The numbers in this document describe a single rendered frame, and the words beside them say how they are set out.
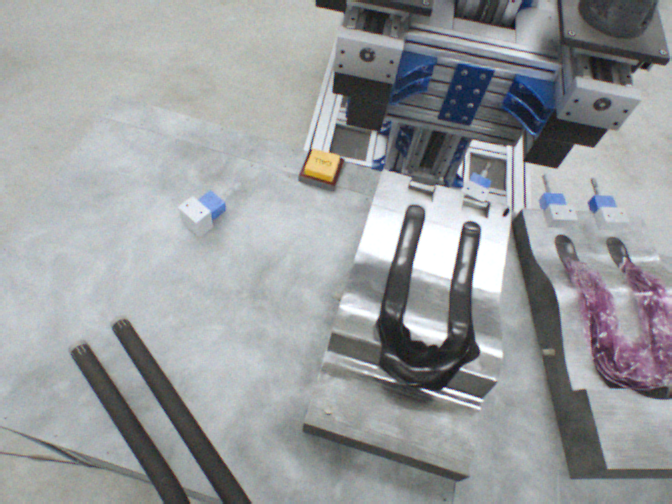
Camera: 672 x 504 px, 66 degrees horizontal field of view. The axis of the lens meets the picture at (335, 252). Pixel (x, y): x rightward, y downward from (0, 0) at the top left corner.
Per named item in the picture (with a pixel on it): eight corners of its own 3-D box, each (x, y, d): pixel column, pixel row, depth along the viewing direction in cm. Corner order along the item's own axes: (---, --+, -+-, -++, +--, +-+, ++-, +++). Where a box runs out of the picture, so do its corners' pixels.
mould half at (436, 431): (375, 196, 109) (387, 153, 98) (495, 232, 108) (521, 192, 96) (301, 431, 83) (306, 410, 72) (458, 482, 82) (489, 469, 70)
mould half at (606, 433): (511, 222, 109) (533, 191, 100) (626, 228, 112) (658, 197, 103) (570, 479, 84) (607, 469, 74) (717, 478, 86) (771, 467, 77)
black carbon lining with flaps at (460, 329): (403, 207, 100) (415, 176, 92) (484, 231, 99) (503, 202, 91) (358, 376, 82) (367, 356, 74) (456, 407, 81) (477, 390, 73)
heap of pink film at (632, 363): (552, 257, 99) (572, 235, 92) (639, 260, 101) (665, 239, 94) (588, 393, 86) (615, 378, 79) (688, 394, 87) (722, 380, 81)
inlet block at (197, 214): (231, 185, 107) (230, 168, 102) (249, 199, 105) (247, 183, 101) (181, 222, 101) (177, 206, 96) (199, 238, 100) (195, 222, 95)
